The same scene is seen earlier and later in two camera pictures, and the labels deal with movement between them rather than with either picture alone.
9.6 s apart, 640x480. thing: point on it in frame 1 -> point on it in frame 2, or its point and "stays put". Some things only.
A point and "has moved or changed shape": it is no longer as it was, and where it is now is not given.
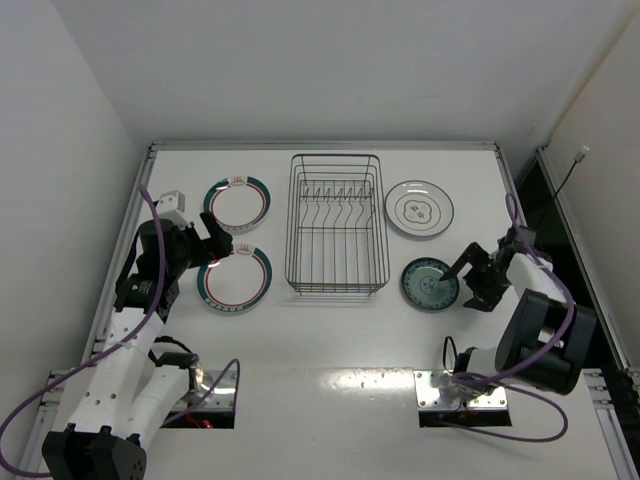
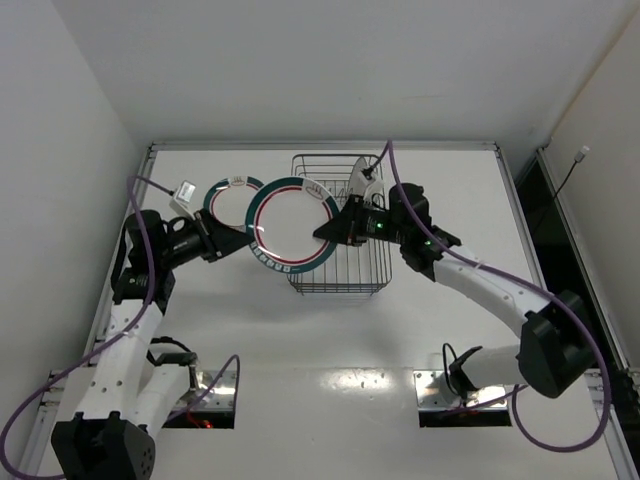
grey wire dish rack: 336,224 stays put
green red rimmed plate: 239,204 stays put
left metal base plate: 222,397 stays put
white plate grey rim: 419,208 has moved or changed shape
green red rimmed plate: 236,282 -> 282,218
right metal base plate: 429,396 stays put
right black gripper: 482,275 -> 353,220
